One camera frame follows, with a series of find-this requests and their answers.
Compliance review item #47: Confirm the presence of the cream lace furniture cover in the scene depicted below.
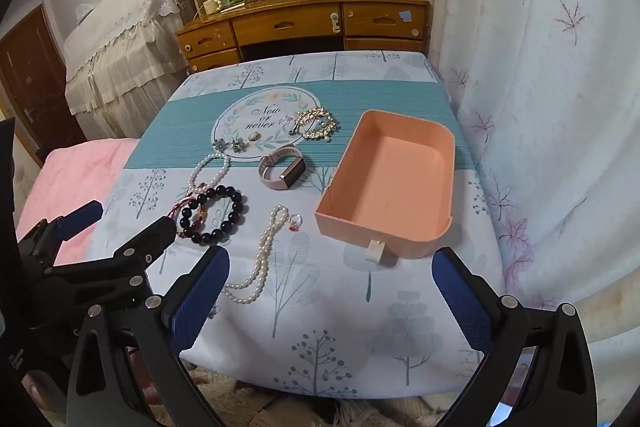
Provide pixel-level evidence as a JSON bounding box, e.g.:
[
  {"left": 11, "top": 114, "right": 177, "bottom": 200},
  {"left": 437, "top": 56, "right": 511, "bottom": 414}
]
[{"left": 64, "top": 0, "right": 198, "bottom": 140}]

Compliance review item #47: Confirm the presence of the red string bracelet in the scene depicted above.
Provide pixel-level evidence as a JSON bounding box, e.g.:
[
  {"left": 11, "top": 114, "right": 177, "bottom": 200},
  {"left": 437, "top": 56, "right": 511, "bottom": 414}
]
[{"left": 168, "top": 194, "right": 208, "bottom": 233}]

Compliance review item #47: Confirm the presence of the brown wooden door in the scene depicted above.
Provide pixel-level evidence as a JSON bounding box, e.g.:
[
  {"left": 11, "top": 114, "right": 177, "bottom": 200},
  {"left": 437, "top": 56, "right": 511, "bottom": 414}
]
[{"left": 0, "top": 4, "right": 86, "bottom": 168}]

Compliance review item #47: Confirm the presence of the white pearl necklace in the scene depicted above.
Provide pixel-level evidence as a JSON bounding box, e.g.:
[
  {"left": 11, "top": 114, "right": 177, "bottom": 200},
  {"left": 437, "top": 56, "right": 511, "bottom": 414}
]
[{"left": 223, "top": 205, "right": 290, "bottom": 306}]

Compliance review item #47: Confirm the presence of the white leaf print curtain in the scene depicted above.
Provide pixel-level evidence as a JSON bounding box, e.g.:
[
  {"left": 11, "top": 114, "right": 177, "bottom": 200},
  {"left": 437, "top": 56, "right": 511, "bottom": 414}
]
[{"left": 415, "top": 0, "right": 640, "bottom": 358}]

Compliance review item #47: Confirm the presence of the wooden desk with drawers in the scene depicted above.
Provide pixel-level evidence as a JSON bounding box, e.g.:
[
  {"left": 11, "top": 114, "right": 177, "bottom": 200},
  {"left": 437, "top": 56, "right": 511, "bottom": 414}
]
[{"left": 175, "top": 0, "right": 432, "bottom": 75}]

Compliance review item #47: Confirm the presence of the black bead bracelet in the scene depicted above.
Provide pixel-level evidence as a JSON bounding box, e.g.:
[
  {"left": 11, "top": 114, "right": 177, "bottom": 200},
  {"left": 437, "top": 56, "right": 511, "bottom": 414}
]
[{"left": 177, "top": 187, "right": 249, "bottom": 248}]

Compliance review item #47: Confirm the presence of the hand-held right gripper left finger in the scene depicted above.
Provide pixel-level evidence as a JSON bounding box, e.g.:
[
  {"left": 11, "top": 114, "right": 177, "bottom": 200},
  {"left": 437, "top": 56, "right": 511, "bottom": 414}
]
[{"left": 67, "top": 246, "right": 232, "bottom": 427}]

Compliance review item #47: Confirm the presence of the pink blanket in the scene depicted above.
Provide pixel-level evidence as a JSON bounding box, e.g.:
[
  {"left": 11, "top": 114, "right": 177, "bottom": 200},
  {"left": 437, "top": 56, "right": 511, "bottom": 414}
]
[{"left": 15, "top": 138, "right": 138, "bottom": 265}]

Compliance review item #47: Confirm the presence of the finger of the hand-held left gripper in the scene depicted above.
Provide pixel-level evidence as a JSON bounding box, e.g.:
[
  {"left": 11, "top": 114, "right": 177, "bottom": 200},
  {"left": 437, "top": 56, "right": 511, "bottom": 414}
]
[
  {"left": 17, "top": 201, "right": 104, "bottom": 268},
  {"left": 50, "top": 216, "right": 177, "bottom": 308}
]

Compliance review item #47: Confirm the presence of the gold chain bracelet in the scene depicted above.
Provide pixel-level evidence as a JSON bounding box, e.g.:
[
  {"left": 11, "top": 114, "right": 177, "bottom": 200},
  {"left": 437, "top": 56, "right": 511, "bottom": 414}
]
[{"left": 294, "top": 107, "right": 340, "bottom": 142}]

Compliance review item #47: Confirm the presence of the orange plastic tray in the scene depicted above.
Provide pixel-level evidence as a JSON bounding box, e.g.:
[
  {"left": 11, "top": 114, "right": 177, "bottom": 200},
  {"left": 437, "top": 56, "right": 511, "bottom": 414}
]
[{"left": 315, "top": 109, "right": 457, "bottom": 265}]

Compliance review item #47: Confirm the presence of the white pearl bracelet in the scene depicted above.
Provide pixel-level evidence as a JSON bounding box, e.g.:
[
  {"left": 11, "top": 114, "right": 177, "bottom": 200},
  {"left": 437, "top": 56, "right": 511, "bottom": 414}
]
[{"left": 188, "top": 152, "right": 231, "bottom": 194}]

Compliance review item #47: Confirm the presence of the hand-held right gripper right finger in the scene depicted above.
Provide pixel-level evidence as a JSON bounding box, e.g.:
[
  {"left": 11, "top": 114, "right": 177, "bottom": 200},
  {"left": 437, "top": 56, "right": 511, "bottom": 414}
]
[{"left": 431, "top": 247, "right": 598, "bottom": 427}]

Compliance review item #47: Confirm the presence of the beige strap wristwatch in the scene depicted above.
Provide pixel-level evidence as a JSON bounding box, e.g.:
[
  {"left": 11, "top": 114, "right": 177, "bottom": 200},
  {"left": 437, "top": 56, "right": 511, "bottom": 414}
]
[{"left": 258, "top": 147, "right": 306, "bottom": 191}]

